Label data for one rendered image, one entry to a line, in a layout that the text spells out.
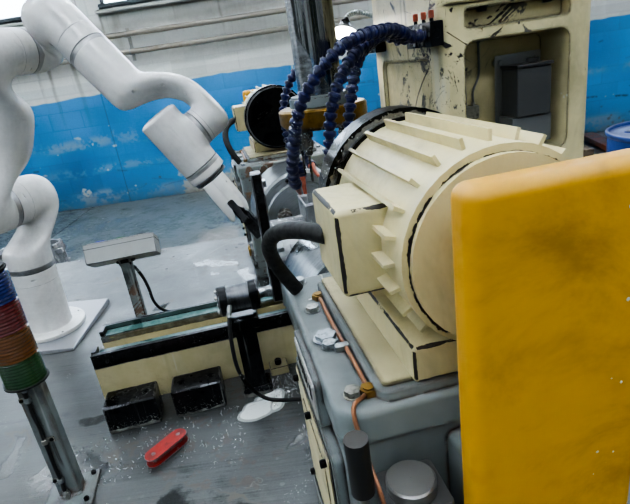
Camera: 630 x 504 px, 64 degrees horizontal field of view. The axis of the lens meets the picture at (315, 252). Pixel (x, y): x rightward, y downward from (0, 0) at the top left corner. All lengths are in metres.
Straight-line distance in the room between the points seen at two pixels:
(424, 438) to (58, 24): 1.02
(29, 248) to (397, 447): 1.22
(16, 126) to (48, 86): 5.77
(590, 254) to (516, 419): 0.12
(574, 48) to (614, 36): 6.50
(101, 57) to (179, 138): 0.22
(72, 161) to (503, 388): 6.97
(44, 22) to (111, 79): 0.17
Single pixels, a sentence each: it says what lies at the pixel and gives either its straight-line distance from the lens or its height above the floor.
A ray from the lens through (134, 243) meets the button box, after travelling 1.33.
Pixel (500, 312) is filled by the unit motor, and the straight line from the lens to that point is 0.33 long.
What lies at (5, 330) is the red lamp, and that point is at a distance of 0.85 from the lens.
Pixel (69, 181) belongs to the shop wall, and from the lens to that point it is 7.27.
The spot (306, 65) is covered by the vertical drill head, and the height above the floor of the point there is 1.41.
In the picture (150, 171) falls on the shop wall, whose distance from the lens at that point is 6.90.
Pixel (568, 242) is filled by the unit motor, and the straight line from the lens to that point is 0.34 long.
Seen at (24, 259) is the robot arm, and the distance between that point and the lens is 1.52.
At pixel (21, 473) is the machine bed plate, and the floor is 0.80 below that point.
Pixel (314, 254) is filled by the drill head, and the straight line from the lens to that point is 0.79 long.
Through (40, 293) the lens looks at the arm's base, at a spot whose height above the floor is 0.94.
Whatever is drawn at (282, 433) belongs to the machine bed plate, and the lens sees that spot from 0.99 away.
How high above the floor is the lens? 1.43
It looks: 21 degrees down
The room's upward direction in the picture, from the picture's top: 9 degrees counter-clockwise
